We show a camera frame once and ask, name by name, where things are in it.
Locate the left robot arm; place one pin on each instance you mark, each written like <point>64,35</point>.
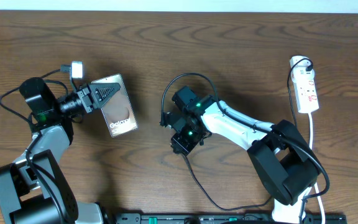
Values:
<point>33,188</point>

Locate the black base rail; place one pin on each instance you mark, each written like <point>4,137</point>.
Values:
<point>136,218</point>

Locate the Samsung Galaxy smartphone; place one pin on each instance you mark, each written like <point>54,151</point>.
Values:
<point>118,112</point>

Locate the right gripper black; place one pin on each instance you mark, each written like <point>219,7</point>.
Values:
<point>185,147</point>

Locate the white power strip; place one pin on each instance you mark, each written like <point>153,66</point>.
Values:
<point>302,75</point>

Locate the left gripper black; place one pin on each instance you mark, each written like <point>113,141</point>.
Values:
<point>88,98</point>

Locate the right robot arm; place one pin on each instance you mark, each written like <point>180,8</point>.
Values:
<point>284,162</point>

